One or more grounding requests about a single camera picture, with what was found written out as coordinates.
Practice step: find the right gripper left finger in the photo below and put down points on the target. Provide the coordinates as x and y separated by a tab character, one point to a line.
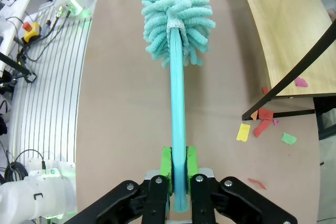
155	197

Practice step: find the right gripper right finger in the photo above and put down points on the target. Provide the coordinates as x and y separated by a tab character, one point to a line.
202	197

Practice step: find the teal microfiber duster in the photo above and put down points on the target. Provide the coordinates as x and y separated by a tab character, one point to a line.
177	90

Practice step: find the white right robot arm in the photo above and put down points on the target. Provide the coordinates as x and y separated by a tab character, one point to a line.
26	197

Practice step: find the thin red paper scrap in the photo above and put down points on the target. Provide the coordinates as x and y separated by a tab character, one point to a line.
258	183

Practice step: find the yellow paper scrap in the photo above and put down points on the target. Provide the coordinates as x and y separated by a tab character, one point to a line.
242	132

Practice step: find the orange paper scrap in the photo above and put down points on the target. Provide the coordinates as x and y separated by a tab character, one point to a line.
254	115

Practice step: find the green paper scrap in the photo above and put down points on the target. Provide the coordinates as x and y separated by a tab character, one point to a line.
288	138

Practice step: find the black clamp stand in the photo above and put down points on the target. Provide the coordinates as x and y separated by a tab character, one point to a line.
18	68

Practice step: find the yellow emergency stop box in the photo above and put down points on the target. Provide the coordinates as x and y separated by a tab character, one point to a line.
30	32

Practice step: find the white side table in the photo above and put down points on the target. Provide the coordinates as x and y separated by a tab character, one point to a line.
13	11

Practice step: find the white grooved base plate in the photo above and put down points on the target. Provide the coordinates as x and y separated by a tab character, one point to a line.
52	90

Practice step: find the black frame wooden two-tier shelf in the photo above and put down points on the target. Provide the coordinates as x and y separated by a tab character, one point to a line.
275	24

